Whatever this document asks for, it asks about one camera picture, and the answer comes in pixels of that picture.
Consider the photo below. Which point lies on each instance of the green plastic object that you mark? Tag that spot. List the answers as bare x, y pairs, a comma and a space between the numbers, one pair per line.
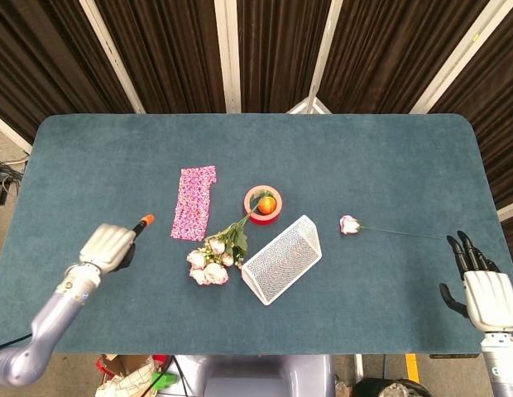
163, 380

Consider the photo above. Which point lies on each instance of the left lilac robot arm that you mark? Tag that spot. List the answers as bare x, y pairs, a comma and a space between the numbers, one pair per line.
54, 314

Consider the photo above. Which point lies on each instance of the black trash bag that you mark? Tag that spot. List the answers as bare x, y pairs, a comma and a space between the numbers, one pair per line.
389, 389

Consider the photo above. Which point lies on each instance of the white frame post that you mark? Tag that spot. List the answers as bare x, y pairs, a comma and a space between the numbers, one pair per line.
322, 54
111, 54
459, 54
228, 54

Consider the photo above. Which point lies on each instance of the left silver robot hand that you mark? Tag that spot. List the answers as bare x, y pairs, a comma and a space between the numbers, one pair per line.
107, 244

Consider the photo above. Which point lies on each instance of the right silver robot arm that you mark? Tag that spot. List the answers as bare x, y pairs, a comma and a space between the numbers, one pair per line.
500, 364

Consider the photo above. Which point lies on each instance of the white frame bar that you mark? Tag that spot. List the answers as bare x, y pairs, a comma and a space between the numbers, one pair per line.
511, 211
10, 131

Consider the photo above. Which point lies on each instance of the pink rose bouquet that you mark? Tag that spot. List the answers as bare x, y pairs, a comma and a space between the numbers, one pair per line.
213, 269

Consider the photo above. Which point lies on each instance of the pink patterned cloth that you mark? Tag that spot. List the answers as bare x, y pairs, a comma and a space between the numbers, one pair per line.
192, 202

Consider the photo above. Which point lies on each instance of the lilac robot torso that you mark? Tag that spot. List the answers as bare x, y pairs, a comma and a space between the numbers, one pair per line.
256, 376

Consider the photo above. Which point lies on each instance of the cardboard box with paper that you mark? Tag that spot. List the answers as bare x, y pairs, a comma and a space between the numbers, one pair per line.
124, 378

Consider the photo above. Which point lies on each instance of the single pink rose with stem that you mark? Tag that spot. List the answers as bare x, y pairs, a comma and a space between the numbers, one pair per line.
348, 225

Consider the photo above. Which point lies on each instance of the white mesh basket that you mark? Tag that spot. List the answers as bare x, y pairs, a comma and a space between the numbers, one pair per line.
281, 260

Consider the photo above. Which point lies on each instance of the red tape roll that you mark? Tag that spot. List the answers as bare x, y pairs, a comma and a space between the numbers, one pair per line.
262, 220

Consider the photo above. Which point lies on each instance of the blue felt table cover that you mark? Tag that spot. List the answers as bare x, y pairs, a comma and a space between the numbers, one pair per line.
364, 157

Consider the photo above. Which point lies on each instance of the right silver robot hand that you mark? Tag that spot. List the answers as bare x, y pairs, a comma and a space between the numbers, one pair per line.
490, 297

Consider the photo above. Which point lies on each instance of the dark brown curtain panel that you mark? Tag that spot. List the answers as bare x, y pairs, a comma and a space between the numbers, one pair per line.
277, 49
500, 103
169, 54
41, 62
384, 54

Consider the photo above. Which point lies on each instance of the orange red ball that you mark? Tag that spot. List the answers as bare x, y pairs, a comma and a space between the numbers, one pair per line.
267, 205

